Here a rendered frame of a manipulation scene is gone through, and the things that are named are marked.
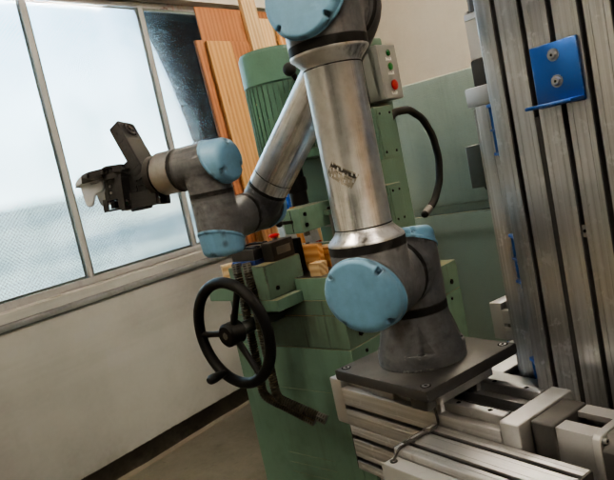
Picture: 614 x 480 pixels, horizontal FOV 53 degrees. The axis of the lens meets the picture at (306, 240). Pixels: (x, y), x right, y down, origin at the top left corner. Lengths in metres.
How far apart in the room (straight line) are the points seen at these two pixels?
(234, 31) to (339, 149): 2.79
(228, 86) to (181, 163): 2.35
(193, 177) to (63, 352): 1.86
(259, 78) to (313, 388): 0.84
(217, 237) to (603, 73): 0.62
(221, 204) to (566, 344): 0.60
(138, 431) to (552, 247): 2.34
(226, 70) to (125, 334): 1.45
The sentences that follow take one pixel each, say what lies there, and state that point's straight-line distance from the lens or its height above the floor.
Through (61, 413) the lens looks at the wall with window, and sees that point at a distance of 2.83.
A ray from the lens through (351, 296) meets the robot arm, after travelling 0.89.
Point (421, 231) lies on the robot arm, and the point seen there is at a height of 1.04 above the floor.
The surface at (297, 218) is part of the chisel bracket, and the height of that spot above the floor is 1.04.
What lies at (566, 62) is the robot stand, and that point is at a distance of 0.97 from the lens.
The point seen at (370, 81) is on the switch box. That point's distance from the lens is 1.91.
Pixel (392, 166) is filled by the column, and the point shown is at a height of 1.12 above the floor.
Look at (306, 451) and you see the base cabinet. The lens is 1.84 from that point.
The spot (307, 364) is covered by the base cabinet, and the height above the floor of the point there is 0.66.
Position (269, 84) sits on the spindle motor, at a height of 1.41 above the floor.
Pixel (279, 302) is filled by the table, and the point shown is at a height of 0.86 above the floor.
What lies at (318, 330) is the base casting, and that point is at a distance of 1.62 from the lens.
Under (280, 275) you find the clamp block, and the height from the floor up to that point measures 0.92.
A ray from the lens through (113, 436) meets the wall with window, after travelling 2.98.
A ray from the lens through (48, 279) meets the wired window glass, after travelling 2.85.
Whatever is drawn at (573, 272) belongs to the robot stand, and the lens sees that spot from 1.03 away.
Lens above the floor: 1.18
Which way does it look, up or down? 7 degrees down
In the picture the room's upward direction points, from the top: 12 degrees counter-clockwise
